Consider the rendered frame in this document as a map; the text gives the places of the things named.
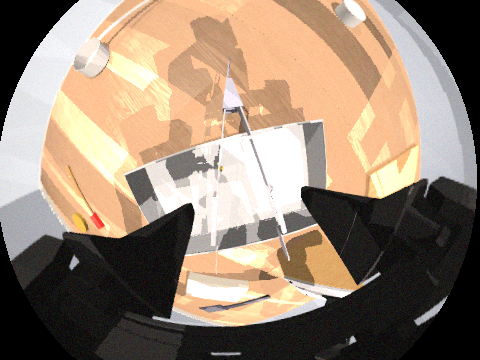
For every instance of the white short cylinder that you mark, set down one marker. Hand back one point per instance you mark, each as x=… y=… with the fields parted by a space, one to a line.
x=350 y=13

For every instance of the grey spatula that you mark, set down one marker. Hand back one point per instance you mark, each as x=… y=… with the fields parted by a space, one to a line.
x=219 y=307

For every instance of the yellow flat disc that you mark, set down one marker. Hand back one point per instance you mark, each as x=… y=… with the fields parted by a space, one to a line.
x=80 y=222

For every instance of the grey saucepan with long handle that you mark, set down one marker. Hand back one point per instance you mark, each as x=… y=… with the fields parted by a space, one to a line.
x=91 y=58

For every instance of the white rectangular block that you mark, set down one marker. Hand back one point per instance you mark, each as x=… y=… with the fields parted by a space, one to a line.
x=215 y=288

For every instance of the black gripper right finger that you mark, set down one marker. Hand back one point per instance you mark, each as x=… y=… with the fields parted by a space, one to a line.
x=360 y=228

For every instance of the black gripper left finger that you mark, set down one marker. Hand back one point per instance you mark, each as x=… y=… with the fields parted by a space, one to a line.
x=147 y=261

